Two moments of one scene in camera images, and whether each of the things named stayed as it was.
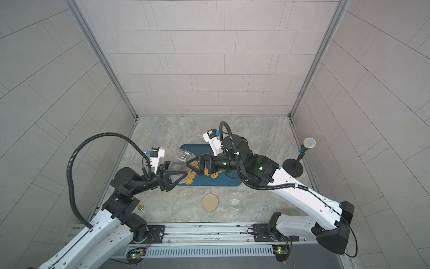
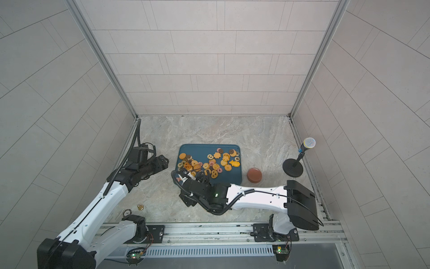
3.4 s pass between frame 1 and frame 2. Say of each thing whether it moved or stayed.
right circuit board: stayed
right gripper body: moved
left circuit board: stayed
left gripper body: moved
